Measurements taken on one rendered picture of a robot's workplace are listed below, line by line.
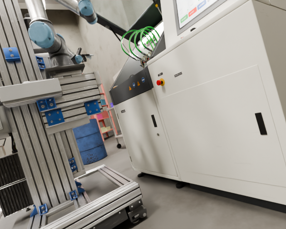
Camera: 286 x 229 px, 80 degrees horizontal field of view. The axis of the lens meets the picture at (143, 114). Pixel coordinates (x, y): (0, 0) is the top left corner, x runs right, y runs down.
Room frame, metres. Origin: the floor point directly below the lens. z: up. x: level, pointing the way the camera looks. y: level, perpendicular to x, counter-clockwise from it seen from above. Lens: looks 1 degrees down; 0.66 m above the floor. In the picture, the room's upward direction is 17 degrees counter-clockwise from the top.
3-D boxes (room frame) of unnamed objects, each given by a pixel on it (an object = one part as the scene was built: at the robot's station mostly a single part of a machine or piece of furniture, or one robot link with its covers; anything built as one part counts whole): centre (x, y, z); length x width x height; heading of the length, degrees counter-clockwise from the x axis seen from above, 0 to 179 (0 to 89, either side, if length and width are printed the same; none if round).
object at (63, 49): (1.10, 0.40, 1.20); 0.13 x 0.12 x 0.14; 2
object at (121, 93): (1.54, 0.06, 0.87); 0.62 x 0.04 x 0.16; 35
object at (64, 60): (1.11, 0.41, 1.09); 0.15 x 0.15 x 0.10
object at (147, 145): (1.53, 0.07, 0.44); 0.65 x 0.02 x 0.68; 35
